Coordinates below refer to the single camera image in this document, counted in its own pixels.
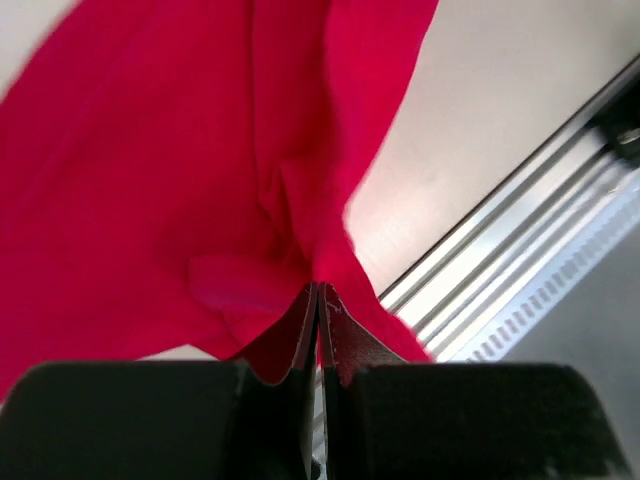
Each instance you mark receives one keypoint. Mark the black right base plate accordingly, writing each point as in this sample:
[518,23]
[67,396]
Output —
[619,123]

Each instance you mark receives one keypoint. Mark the crimson pink t shirt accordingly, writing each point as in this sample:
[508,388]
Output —
[174,172]

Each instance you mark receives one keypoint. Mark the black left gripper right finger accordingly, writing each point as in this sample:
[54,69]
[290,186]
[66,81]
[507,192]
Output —
[386,418]

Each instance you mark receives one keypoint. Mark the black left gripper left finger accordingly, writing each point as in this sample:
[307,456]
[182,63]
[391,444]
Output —
[245,418]

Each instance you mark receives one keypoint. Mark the white slotted cable duct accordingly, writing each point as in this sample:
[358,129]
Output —
[554,281]

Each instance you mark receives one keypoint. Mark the aluminium mounting rail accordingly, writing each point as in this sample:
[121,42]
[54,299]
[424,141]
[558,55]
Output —
[456,288]

